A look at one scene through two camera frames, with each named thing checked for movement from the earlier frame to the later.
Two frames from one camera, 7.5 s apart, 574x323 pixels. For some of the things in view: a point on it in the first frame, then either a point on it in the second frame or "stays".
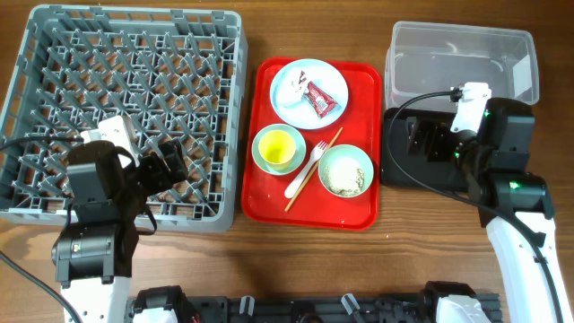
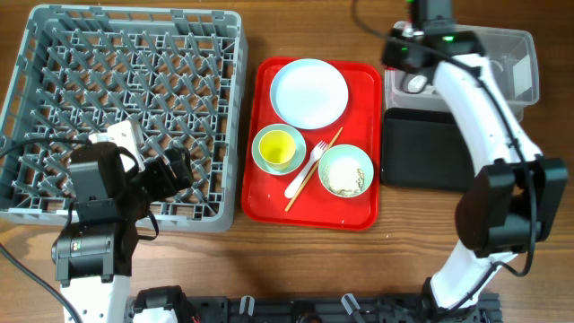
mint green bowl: (345, 170) stays
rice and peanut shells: (343, 177) stays
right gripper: (437, 152) -> (390, 56)
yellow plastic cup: (277, 149) stays
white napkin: (297, 83) -> (417, 83)
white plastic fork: (314, 156) stays
